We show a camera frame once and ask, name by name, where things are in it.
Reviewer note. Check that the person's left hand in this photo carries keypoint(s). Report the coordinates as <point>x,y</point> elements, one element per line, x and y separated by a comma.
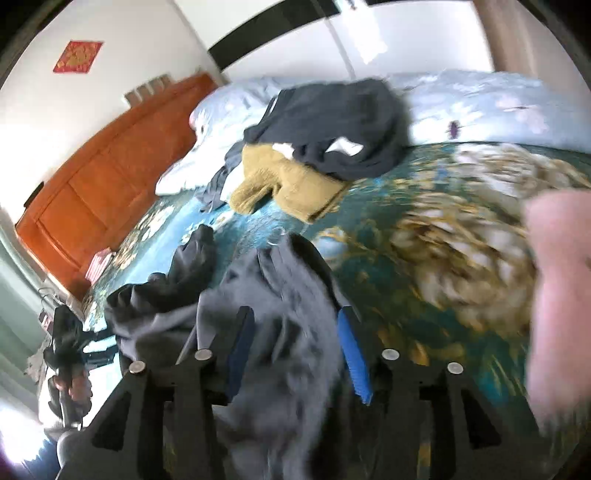
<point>79,388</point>

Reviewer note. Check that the orange wooden headboard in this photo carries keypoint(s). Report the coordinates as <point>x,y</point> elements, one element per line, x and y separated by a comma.
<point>100,193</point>

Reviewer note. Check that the light blue floral duvet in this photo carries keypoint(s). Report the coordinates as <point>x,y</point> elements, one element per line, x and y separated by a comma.
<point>489,107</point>

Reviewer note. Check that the pink folded cloth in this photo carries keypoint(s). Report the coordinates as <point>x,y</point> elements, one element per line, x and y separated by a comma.
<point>99,263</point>

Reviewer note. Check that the dark navy garment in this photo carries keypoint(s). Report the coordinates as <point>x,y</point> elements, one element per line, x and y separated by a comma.
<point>349,131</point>

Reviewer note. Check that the grey sweatpants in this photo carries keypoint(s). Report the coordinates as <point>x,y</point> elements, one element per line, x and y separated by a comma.
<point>290,419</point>

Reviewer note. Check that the small grey garment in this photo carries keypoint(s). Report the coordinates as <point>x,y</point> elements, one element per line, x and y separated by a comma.
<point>211,198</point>

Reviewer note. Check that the green curtain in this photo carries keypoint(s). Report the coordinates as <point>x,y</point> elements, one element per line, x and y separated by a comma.
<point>22,335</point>

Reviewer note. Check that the mustard yellow sweater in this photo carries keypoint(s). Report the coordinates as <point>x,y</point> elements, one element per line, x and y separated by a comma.
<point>298,190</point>

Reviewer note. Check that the red paper wall decoration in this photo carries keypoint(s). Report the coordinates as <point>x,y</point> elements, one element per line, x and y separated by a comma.
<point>77,57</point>

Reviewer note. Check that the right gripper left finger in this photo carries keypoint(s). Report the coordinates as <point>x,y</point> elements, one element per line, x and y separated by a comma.
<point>205,377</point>

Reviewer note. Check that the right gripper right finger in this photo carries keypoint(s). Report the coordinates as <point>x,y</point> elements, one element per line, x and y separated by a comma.
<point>401,404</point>

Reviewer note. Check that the white black striped wardrobe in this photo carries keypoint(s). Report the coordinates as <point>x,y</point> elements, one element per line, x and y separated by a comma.
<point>338,40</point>

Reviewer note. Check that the teal floral bed blanket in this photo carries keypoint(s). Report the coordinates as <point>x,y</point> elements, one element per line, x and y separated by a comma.
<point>433,256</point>

